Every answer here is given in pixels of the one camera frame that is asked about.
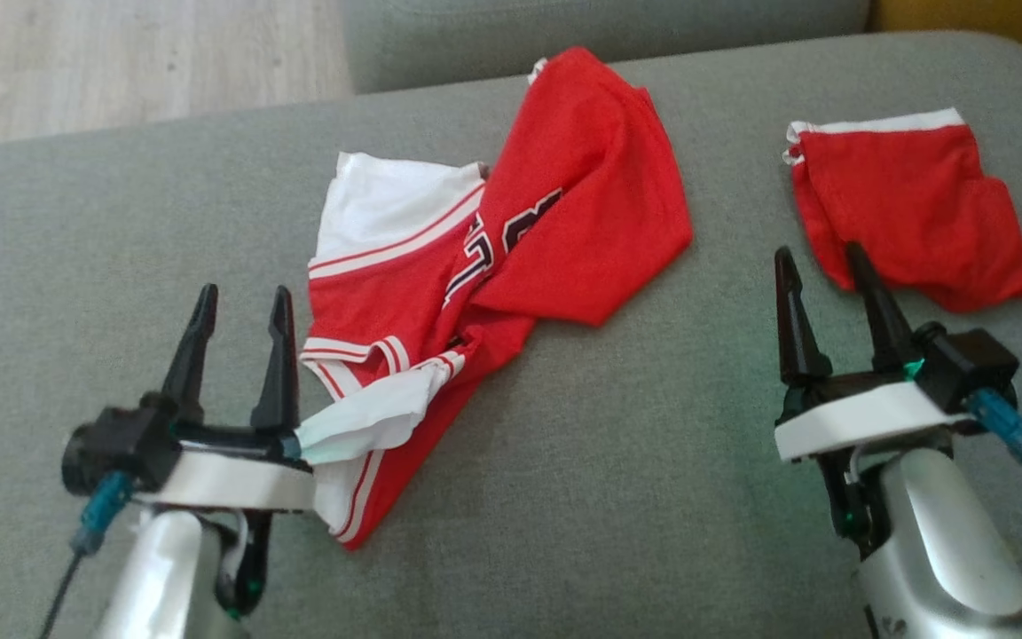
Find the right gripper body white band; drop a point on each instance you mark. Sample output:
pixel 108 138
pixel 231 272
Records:
pixel 857 417

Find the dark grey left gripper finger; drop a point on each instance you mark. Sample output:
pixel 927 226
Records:
pixel 192 364
pixel 280 382

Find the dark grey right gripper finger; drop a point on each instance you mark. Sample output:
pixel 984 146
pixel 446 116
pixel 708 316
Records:
pixel 885 328
pixel 797 337

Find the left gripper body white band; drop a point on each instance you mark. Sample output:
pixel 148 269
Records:
pixel 236 479

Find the red basketball shorts white band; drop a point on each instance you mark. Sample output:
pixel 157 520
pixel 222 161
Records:
pixel 910 204

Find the red basketball jersey white trim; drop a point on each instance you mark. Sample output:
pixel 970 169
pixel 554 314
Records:
pixel 564 222

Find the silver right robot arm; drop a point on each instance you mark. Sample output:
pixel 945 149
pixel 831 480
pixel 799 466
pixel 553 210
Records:
pixel 937 532

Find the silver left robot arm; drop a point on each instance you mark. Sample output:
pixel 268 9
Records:
pixel 156 577

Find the wide grey sofa seat cushion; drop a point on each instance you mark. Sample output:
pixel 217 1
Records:
pixel 564 444

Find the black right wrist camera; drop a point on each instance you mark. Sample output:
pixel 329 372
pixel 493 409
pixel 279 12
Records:
pixel 972 364

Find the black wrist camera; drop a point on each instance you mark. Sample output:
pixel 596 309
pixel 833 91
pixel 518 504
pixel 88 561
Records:
pixel 972 364
pixel 116 444

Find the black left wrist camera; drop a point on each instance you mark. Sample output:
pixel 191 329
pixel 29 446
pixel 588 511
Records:
pixel 116 444

